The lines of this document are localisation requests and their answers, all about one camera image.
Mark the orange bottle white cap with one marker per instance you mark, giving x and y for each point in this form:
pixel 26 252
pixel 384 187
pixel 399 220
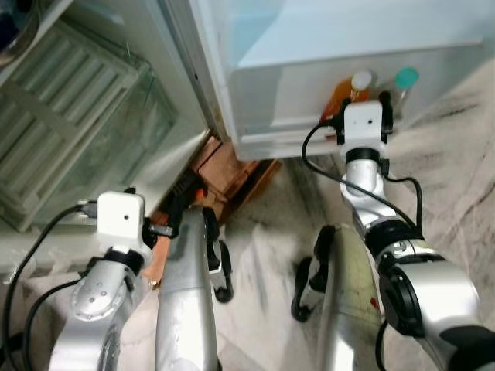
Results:
pixel 340 97

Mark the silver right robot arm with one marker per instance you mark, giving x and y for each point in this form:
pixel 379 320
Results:
pixel 433 294

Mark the white fridge cabinet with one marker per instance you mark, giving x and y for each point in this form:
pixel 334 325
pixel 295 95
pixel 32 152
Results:
pixel 178 166

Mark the red brick fridge stand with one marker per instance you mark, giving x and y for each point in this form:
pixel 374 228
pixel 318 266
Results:
pixel 232 170

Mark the translucent fridge door bin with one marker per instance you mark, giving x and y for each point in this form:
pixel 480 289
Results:
pixel 286 93

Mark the clear bottle teal cap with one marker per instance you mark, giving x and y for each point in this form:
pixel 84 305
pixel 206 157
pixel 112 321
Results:
pixel 407 77

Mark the black box with red button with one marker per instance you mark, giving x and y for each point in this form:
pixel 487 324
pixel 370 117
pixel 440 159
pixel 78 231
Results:
pixel 186 192

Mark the silver right robot leg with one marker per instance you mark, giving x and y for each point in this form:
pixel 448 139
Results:
pixel 348 309

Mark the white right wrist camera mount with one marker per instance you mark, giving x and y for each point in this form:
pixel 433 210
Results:
pixel 363 124

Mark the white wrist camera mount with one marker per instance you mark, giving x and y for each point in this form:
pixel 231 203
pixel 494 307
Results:
pixel 363 124
pixel 120 218

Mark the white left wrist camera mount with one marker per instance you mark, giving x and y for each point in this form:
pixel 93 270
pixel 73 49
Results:
pixel 120 218

